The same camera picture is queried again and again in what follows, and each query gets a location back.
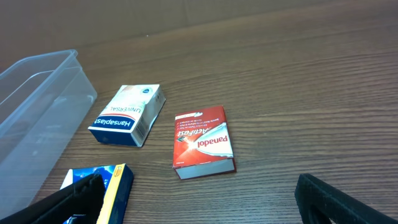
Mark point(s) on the clear plastic container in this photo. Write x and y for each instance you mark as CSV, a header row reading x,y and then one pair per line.
x,y
44,99

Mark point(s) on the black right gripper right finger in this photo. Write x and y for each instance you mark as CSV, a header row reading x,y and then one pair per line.
x,y
321,203

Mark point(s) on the blue yellow VapoDrops box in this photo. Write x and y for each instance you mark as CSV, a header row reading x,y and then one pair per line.
x,y
117,181

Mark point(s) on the white blue Hansaplast box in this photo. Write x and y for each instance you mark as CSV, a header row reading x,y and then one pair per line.
x,y
127,119

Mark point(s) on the red Panadol box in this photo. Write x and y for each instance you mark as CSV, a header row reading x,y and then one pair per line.
x,y
202,145

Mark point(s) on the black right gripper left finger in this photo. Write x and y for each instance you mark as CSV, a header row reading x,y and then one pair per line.
x,y
83,198

